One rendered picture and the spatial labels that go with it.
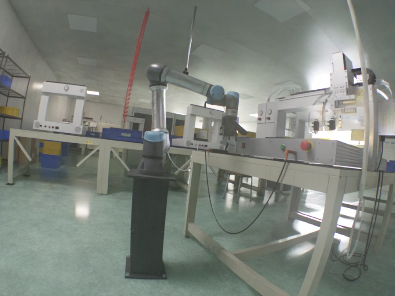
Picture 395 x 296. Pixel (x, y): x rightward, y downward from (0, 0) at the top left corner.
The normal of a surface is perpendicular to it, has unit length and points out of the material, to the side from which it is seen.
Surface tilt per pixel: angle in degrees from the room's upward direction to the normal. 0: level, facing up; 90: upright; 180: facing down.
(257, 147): 90
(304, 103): 90
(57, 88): 90
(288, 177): 90
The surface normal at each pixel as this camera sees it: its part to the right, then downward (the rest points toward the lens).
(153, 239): 0.27, 0.03
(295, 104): -0.89, -0.11
